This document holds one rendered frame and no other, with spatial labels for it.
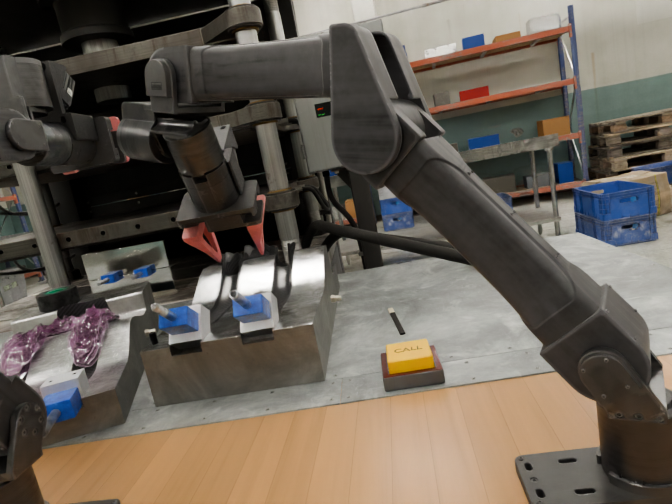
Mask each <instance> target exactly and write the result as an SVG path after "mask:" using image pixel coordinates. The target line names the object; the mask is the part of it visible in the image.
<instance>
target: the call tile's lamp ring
mask: <svg viewBox="0 0 672 504"><path fill-rule="evenodd" d="M430 349H431V352H432V355H433V358H434V361H435V364H436V367H433V368H426V369H420V370H413V371H407V372H400V373H394V374H388V370H387V362H386V355H387V354H386V353H381V360H382V371H383V378H388V377H395V376H401V375H408V374H414V373H421V372H427V371H434V370H440V369H443V368H442V366H441V363H440V360H439V357H438V355H437V352H436V349H435V347H434V345H431V346H430Z"/></svg>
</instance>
